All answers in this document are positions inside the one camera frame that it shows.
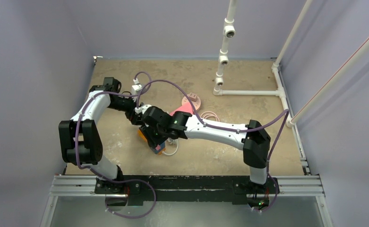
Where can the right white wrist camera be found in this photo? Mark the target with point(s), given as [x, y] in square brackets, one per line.
[142, 109]

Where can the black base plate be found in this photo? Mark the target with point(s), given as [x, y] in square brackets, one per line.
[236, 189]

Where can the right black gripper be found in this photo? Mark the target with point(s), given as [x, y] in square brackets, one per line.
[153, 137]

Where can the orange power strip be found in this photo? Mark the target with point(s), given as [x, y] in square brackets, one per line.
[141, 135]

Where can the white pvc pipe frame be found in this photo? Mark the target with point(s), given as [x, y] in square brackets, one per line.
[324, 51]

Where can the pink round power strip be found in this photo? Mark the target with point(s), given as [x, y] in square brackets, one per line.
[193, 98]

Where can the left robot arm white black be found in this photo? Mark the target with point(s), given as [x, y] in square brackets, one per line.
[80, 141]

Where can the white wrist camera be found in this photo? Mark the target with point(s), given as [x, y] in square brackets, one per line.
[136, 89]
[142, 109]

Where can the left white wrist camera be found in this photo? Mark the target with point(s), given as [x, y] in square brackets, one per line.
[136, 89]

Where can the blue cube socket adapter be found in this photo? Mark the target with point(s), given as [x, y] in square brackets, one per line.
[159, 149]

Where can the pink triangular power strip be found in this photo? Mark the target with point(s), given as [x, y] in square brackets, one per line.
[187, 108]

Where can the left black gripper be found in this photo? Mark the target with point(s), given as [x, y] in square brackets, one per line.
[133, 117]

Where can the aluminium rail frame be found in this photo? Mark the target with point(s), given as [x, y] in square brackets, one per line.
[84, 185]

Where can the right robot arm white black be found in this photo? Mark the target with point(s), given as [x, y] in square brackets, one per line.
[251, 138]

